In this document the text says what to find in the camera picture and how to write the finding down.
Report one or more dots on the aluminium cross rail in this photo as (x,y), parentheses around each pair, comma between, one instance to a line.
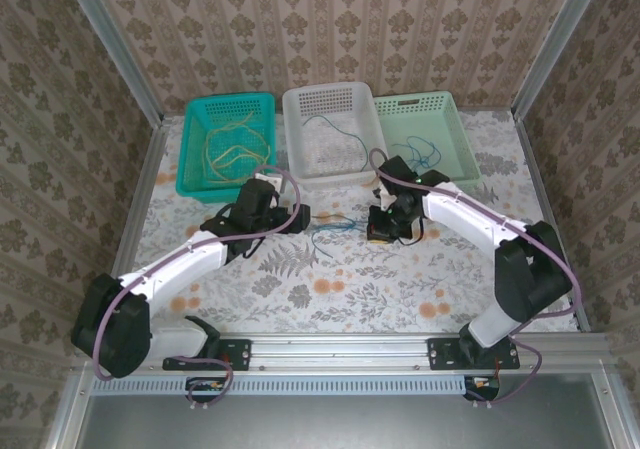
(340,351)

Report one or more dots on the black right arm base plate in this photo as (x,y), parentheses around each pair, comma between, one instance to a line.
(440,354)

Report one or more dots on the mint green plastic basket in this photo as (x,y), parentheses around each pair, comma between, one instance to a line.
(450,129)

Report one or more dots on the white plastic basket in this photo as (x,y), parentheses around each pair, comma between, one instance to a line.
(350,101)

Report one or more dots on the aluminium frame post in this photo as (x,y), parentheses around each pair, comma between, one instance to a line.
(559,44)
(117,49)

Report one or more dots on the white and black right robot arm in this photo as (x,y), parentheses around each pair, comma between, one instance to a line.
(465,214)

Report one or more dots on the aluminium side rail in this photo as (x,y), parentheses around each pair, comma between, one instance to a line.
(145,184)
(542,184)

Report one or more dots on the grey metal panel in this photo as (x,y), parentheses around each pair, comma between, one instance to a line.
(340,424)

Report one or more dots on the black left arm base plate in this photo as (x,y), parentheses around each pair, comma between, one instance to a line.
(240,354)

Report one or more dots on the floral patterned table cover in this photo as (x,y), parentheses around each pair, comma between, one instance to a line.
(350,294)

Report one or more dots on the teal plastic basket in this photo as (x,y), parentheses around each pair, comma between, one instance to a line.
(220,111)

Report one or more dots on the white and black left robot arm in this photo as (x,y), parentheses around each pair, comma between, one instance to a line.
(180,269)

